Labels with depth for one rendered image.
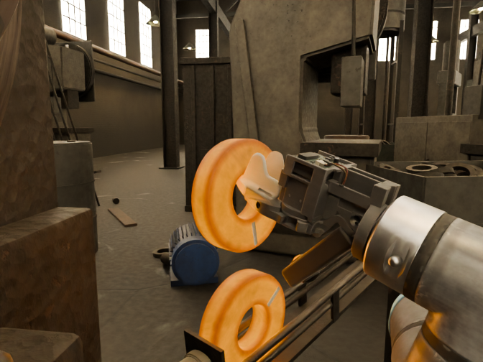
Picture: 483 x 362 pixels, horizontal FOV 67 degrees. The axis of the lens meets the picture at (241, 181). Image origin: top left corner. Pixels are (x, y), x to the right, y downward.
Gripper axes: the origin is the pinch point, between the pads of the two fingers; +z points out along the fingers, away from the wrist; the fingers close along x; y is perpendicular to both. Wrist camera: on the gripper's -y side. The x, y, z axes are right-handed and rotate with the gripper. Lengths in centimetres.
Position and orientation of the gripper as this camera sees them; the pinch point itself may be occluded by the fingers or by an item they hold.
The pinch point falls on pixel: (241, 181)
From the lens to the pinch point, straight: 51.0
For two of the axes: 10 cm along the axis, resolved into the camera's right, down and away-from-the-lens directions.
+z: -7.1, -3.7, 6.0
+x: -6.8, 1.2, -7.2
